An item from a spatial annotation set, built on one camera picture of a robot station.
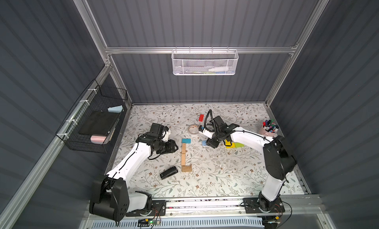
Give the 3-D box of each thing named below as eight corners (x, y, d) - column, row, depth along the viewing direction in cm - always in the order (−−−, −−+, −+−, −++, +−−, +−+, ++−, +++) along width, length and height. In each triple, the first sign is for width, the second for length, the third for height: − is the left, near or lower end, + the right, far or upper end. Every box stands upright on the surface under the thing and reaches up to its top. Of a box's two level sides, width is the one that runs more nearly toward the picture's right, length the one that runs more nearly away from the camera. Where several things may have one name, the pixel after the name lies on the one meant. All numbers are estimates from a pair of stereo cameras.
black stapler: (162, 180, 84) (161, 178, 82) (160, 175, 86) (159, 173, 83) (178, 172, 87) (177, 170, 84) (176, 167, 89) (175, 165, 86)
